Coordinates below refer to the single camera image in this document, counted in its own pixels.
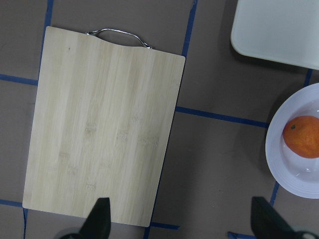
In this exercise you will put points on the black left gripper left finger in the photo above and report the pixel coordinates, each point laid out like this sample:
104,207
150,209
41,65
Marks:
98,222

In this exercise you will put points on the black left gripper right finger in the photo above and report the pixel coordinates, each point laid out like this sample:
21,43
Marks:
266,223

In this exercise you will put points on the orange fruit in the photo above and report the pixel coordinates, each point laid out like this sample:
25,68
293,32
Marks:
301,135

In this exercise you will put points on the cream bear tray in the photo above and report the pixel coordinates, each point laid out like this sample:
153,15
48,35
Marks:
284,31

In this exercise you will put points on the white round plate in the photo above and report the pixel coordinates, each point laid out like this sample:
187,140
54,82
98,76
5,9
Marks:
296,174

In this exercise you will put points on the bamboo cutting board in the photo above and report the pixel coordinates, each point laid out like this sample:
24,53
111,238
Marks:
101,124

